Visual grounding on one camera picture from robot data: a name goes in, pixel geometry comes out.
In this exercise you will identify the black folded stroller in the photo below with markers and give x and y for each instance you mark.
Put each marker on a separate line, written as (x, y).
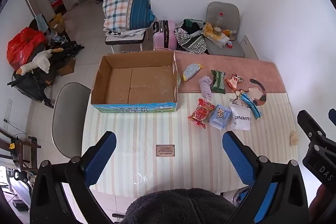
(31, 85)

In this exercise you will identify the grey cushioned chair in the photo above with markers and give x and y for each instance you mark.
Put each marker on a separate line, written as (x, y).
(223, 7)

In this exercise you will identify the folded white cloth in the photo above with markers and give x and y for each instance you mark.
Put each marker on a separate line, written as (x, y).
(131, 32)

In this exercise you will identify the red white cartoon snack packet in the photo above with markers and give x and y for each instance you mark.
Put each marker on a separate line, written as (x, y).
(233, 81)

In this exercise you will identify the brown tape roll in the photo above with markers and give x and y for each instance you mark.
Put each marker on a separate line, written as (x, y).
(217, 31)

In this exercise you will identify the sparkly blue yellow pouch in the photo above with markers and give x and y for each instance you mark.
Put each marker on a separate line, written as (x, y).
(191, 71)

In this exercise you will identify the plaid blue pillow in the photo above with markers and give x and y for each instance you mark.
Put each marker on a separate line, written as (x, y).
(123, 6)

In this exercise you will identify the orange packet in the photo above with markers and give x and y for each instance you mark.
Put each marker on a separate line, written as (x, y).
(227, 31)

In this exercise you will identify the yellow-lined cardboard box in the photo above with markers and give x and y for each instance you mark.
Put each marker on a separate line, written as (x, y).
(56, 22)

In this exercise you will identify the white wall power strip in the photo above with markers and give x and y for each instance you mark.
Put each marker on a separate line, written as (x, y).
(9, 109)

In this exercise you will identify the white goose plush toy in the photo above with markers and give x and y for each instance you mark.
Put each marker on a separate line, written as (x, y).
(39, 60)

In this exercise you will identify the dark fleece garment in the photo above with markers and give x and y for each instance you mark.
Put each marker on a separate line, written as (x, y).
(178, 207)

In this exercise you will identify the white soft packet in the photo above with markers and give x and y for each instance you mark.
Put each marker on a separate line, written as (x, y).
(240, 117)

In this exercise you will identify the clear plastic bottle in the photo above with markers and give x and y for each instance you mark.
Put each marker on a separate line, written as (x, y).
(219, 19)

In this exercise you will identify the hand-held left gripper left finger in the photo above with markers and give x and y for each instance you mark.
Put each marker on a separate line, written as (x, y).
(101, 158)

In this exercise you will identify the dark wooden chair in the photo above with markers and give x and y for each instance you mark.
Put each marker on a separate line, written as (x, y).
(23, 150)

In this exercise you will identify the long blue packet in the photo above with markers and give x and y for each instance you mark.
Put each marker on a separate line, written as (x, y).
(252, 106)

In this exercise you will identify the small red white box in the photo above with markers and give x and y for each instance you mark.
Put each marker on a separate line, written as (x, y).
(230, 45)

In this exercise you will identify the small brown cardboard box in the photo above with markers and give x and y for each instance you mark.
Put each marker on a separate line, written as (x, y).
(66, 66)

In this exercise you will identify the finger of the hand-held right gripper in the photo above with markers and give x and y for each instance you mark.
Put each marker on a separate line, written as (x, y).
(308, 123)
(332, 116)

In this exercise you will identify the white leaning panel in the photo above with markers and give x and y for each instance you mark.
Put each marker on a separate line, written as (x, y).
(249, 48)

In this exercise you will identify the red patterned snack packet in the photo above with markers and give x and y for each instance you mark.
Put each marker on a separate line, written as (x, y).
(200, 113)

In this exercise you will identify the pink suitcase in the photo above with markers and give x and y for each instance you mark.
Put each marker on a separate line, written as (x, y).
(168, 35)

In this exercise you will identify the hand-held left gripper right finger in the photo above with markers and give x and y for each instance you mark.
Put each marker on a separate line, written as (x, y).
(239, 161)

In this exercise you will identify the black white patterned bag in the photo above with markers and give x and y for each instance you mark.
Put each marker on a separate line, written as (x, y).
(190, 39)

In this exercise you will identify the yellow snack bag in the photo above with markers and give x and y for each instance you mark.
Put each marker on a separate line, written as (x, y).
(208, 29)

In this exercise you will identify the light blue tissue pack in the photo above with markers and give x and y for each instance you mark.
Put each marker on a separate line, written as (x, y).
(220, 117)

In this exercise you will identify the white tissue pack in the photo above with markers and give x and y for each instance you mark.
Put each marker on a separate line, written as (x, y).
(219, 39)

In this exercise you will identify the light blue cloth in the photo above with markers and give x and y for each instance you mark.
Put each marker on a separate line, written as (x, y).
(41, 22)

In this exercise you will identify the striped pink cat print mat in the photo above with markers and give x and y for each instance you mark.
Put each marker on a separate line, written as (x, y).
(162, 132)

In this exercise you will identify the grey round-backed chair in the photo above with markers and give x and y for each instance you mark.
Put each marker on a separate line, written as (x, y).
(69, 116)

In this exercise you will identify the purple sock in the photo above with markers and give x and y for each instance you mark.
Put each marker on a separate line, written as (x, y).
(205, 86)

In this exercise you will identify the green snack packet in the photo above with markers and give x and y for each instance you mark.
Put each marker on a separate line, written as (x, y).
(218, 81)

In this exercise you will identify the white metal-legged bench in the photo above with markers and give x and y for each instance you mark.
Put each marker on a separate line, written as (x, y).
(124, 40)

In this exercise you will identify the red plastic bag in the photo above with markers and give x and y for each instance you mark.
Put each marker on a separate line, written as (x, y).
(25, 45)

